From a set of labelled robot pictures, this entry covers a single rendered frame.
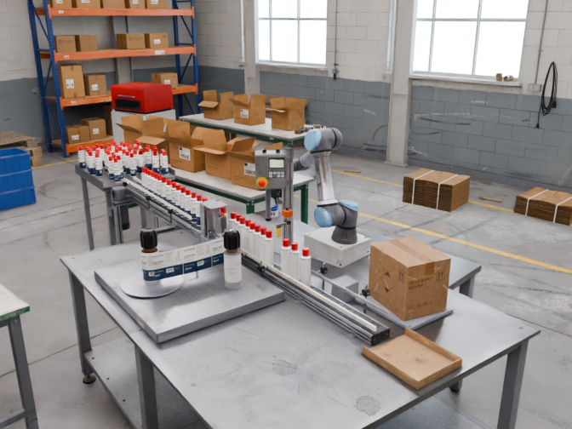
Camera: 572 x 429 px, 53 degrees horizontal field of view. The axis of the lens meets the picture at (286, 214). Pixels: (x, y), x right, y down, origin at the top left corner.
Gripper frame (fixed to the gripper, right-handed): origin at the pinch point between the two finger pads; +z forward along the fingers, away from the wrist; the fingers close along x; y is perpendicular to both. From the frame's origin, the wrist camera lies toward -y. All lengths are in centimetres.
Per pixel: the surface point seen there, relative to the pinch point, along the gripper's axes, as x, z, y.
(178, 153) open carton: 68, 6, -191
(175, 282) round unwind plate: -93, 11, 24
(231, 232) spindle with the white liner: -77, -17, 48
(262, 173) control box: -42, -38, 35
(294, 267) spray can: -51, 4, 66
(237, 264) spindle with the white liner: -75, -1, 50
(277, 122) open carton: 278, 13, -265
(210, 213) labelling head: -51, -10, 1
